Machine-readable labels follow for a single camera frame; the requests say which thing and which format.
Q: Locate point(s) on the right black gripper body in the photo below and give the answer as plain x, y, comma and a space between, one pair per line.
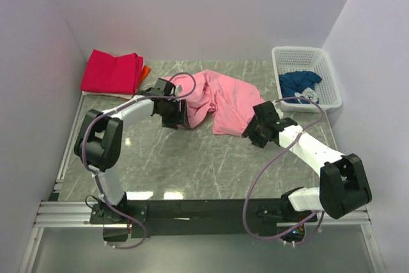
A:
254, 130

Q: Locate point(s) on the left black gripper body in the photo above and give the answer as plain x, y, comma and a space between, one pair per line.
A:
171, 114

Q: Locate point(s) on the pink t-shirt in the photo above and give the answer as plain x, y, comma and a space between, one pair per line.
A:
230, 101

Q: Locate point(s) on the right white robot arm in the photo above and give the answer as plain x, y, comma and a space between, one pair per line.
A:
343, 185

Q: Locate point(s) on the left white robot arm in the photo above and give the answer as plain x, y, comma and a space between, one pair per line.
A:
100, 138

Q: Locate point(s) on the folded orange t-shirt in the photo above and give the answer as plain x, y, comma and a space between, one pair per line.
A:
145, 71

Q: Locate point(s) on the blue t-shirt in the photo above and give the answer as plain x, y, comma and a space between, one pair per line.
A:
299, 84

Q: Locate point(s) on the white plastic basket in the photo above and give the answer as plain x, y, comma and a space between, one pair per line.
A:
289, 59

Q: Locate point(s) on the folded magenta t-shirt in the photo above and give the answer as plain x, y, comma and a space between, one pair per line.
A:
115, 75

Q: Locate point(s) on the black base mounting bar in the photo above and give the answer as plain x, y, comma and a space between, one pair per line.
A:
195, 217

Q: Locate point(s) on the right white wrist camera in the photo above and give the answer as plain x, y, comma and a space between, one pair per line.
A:
279, 112

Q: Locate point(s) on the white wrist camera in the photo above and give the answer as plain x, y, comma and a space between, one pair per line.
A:
279, 112
179, 89

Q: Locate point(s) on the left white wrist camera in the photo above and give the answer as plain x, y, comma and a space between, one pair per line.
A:
179, 89

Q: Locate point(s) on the aluminium rail frame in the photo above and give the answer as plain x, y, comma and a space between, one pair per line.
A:
195, 164

